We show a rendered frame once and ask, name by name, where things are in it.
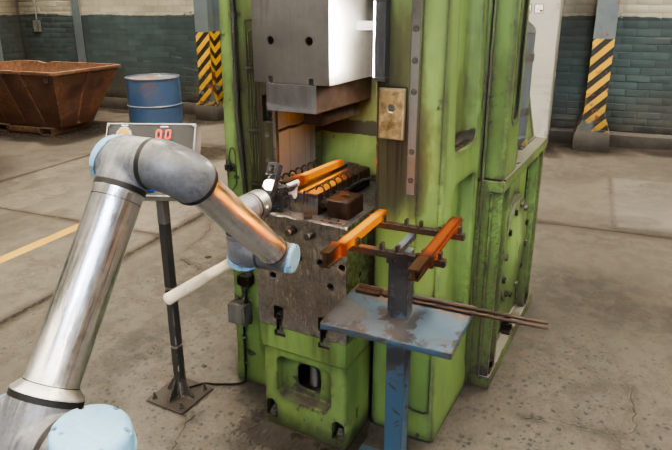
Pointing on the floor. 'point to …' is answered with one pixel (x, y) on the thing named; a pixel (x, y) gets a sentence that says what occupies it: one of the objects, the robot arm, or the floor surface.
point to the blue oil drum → (154, 98)
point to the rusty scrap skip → (51, 95)
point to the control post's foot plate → (168, 398)
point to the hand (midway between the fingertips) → (294, 179)
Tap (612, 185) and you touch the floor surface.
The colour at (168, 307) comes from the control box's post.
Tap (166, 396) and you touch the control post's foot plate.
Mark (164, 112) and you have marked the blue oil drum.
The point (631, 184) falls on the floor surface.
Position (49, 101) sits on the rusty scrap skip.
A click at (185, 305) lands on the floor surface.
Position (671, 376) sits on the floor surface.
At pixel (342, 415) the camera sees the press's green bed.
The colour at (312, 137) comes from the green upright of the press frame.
